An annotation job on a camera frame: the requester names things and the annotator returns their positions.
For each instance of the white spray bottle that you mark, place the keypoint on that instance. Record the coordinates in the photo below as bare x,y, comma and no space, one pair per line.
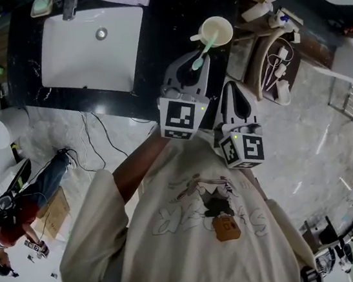
256,12

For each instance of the black marble washstand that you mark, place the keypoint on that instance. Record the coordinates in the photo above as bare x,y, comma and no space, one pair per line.
172,17

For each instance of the green toothbrush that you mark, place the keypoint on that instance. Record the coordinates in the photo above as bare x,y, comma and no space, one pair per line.
207,48

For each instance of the chrome faucet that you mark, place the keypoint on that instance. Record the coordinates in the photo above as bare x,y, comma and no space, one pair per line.
71,5

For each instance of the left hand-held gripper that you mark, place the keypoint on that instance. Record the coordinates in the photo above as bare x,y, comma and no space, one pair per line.
179,117

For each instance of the white cup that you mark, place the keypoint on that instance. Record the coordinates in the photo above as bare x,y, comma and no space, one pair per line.
224,31

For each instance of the soap dish with green soap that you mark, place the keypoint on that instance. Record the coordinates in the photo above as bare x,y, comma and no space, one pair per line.
42,6

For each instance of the black chair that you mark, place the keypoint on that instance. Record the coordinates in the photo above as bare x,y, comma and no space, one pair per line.
323,233

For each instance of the white blue small device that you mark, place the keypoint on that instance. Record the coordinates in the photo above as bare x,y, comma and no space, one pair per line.
286,20

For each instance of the flat cardboard box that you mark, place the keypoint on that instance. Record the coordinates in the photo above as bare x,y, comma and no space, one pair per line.
55,216

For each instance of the white sink basin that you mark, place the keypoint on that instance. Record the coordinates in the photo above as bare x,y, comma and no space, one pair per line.
86,52

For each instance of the brown basket with items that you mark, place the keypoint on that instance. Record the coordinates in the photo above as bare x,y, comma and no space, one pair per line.
252,67

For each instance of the chrome sink drain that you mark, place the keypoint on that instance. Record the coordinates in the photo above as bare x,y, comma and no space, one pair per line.
101,33

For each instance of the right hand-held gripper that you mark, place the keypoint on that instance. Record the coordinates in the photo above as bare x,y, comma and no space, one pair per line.
246,148

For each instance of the person's left forearm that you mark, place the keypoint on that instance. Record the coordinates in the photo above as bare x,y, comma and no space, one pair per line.
138,168

